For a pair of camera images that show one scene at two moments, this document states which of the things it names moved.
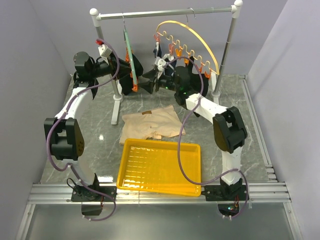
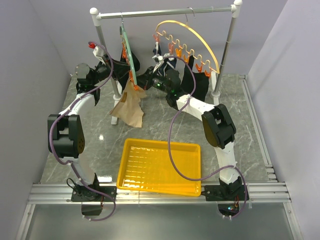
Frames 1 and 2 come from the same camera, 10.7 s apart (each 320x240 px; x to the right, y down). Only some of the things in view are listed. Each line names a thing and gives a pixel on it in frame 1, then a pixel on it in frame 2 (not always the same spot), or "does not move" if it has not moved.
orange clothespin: x=135 y=88 does not move
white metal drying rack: x=96 y=17 does not move
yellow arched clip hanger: x=176 y=46 does not move
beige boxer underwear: x=163 y=121 → x=128 y=107
